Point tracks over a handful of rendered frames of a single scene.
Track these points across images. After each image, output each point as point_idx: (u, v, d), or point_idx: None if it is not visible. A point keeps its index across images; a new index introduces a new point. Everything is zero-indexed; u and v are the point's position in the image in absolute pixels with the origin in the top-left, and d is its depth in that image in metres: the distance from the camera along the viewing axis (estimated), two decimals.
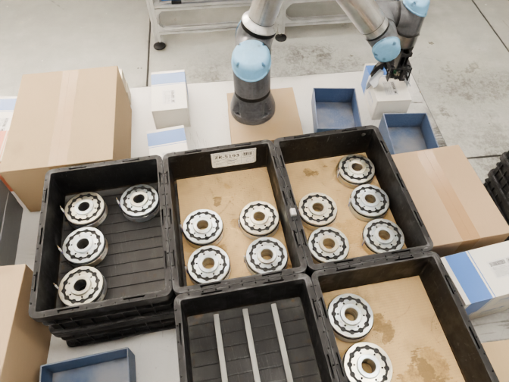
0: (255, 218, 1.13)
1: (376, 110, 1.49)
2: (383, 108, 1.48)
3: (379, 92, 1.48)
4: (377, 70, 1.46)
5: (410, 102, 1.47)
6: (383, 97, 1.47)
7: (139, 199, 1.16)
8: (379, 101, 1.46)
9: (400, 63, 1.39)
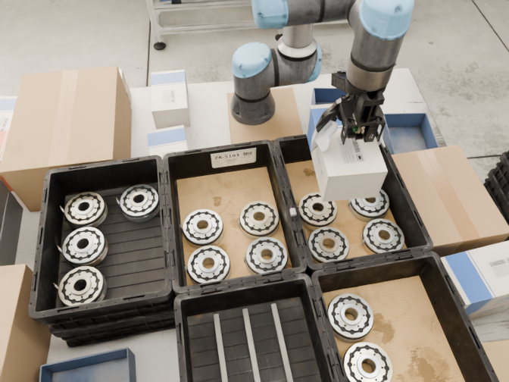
0: (255, 218, 1.13)
1: (329, 188, 0.87)
2: (340, 185, 0.87)
3: (331, 159, 0.86)
4: (326, 122, 0.84)
5: (385, 174, 0.85)
6: (339, 168, 0.85)
7: (139, 199, 1.16)
8: (332, 175, 0.84)
9: (363, 114, 0.77)
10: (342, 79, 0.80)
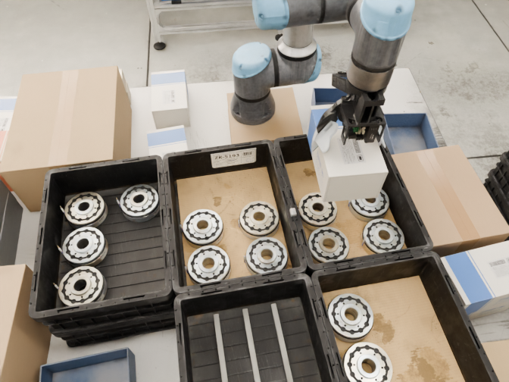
0: (255, 218, 1.13)
1: (330, 189, 0.87)
2: (341, 185, 0.87)
3: (332, 160, 0.86)
4: (327, 123, 0.84)
5: (385, 175, 0.85)
6: (339, 168, 0.85)
7: (139, 199, 1.16)
8: (333, 176, 0.84)
9: (364, 114, 0.77)
10: (343, 80, 0.80)
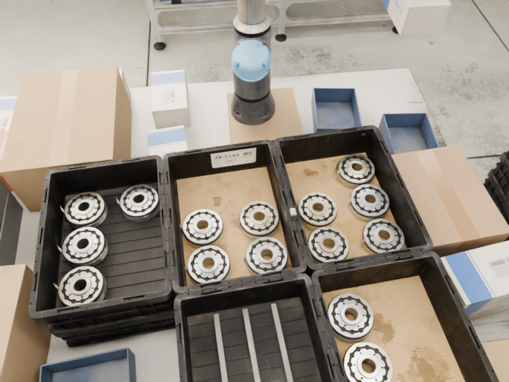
0: (255, 218, 1.13)
1: (407, 20, 1.20)
2: (416, 17, 1.20)
3: None
4: None
5: (449, 8, 1.19)
6: (416, 3, 1.18)
7: (139, 199, 1.16)
8: (412, 6, 1.17)
9: None
10: None
